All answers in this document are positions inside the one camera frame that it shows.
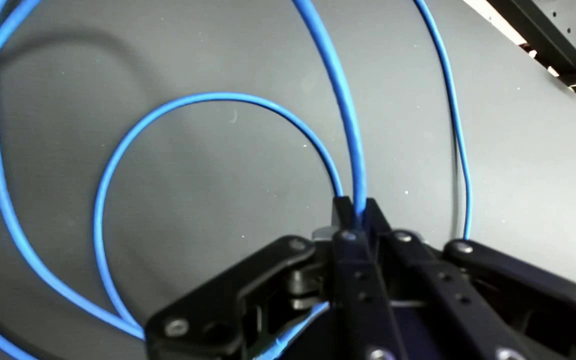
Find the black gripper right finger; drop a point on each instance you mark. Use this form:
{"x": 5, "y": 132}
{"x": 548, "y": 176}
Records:
{"x": 474, "y": 300}

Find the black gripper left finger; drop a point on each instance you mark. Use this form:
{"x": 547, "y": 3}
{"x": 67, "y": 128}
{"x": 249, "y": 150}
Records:
{"x": 292, "y": 276}

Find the black perforated rack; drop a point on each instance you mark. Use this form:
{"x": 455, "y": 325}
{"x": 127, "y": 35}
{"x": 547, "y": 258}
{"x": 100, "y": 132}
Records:
{"x": 547, "y": 27}

